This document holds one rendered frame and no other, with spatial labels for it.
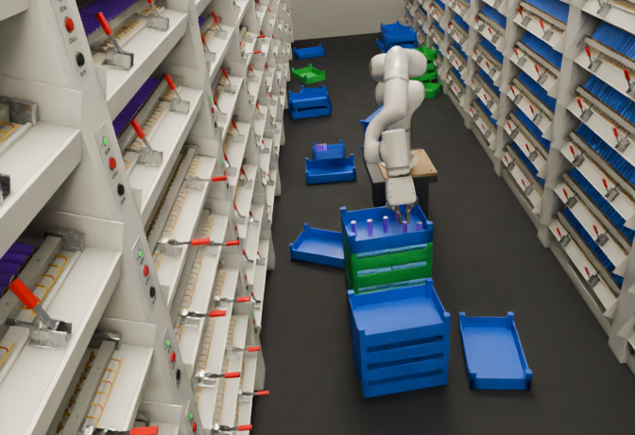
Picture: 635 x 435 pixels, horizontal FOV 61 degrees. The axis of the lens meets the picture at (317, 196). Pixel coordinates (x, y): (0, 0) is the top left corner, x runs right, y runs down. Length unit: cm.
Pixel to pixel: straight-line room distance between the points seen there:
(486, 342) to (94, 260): 166
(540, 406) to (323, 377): 74
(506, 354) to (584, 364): 26
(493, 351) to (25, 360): 176
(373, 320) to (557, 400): 66
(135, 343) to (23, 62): 46
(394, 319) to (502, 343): 48
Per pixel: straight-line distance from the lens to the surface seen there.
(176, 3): 139
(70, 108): 74
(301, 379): 208
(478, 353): 217
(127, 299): 89
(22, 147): 70
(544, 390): 210
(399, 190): 193
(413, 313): 194
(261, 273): 228
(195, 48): 141
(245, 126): 218
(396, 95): 199
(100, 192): 79
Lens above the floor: 155
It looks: 30 degrees down
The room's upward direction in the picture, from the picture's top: 6 degrees counter-clockwise
